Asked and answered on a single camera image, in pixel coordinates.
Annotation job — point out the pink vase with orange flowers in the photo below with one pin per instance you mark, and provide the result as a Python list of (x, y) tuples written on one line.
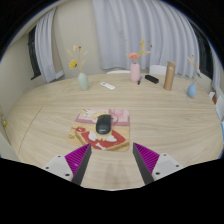
[(135, 73)]

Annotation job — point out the wide white curtain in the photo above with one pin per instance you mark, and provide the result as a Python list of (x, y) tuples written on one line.
[(146, 26)]

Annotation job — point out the bronze drink bottle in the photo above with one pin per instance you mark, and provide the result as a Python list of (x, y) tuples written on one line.
[(169, 77)]

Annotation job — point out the cartoon print mouse pad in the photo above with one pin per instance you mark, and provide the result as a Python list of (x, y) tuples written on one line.
[(120, 136)]

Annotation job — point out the small white remote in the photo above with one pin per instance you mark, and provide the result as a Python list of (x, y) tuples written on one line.
[(108, 86)]

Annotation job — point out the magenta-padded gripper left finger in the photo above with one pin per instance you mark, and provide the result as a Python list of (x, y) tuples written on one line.
[(78, 160)]

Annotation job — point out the black marker pen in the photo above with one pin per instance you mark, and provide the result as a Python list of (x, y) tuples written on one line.
[(139, 80)]

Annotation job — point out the narrow white curtain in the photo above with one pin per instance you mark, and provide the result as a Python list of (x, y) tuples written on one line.
[(216, 70), (46, 50)]

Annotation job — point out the blue vase with dried flowers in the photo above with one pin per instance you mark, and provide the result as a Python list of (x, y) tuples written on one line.
[(191, 90)]

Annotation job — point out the black computer mouse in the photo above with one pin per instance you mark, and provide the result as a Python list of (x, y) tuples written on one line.
[(104, 124)]

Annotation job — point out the green vase with yellow flowers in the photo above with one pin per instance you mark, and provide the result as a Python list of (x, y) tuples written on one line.
[(83, 82)]

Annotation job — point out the white chair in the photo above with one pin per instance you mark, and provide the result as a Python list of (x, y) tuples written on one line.
[(157, 69), (117, 71)]

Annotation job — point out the dark window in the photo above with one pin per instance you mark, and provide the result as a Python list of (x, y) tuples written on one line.
[(203, 53), (33, 56)]

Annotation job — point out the small black box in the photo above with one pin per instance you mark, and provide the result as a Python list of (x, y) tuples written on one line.
[(151, 79)]

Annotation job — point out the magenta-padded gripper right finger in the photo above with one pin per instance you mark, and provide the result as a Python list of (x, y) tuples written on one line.
[(147, 159)]

